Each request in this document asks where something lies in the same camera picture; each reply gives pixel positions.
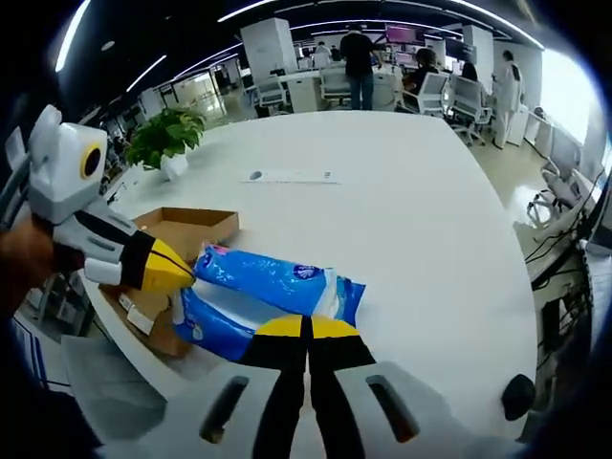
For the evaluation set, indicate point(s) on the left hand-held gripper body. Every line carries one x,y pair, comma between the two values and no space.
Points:
62,177

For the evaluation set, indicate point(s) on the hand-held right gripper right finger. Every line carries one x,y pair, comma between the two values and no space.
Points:
339,382

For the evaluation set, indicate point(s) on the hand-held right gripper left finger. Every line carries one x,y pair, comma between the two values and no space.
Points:
282,382

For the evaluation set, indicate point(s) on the brown cardboard shoe box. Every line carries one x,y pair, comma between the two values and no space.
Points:
186,229

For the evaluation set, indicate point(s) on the blue wet wipes soft pack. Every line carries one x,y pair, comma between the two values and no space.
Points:
215,325
268,277

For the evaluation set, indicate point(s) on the person's left hand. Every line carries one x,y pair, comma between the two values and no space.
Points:
28,260

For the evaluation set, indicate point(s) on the green potted plant white pot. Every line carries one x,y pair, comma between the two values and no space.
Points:
162,134

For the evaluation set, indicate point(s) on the white ceiling light strip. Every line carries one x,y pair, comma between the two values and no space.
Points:
71,37
147,73

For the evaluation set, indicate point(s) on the grey round table grommet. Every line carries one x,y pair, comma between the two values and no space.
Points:
255,175

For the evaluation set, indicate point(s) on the black rounded object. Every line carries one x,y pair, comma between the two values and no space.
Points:
518,397

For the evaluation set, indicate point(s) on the white office desk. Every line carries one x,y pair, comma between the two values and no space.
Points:
303,91

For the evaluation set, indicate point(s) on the white office chair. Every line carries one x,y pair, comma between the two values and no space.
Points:
334,81
559,186
432,91
471,95

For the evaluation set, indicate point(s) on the purple wall screen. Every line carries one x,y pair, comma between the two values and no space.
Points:
404,33

